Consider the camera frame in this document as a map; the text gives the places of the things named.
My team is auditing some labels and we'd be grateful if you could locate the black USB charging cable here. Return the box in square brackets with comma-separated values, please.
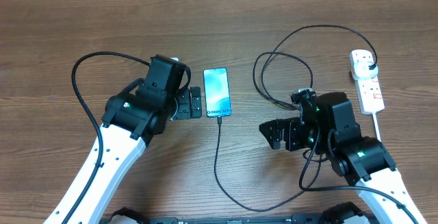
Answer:
[213, 24, 378, 213]

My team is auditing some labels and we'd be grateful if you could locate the blue Galaxy smartphone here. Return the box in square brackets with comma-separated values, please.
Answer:
[203, 68, 232, 117]

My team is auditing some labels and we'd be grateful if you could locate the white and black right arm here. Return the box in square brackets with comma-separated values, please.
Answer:
[259, 88, 426, 223]

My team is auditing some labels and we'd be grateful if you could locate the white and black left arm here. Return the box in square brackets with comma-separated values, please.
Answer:
[46, 55, 202, 223]

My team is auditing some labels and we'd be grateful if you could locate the white charger plug adapter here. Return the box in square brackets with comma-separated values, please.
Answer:
[351, 62, 378, 81]

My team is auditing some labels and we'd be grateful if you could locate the white power strip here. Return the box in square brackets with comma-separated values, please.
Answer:
[349, 49, 385, 114]

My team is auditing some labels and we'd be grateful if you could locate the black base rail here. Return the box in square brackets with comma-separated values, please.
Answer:
[143, 212, 367, 224]

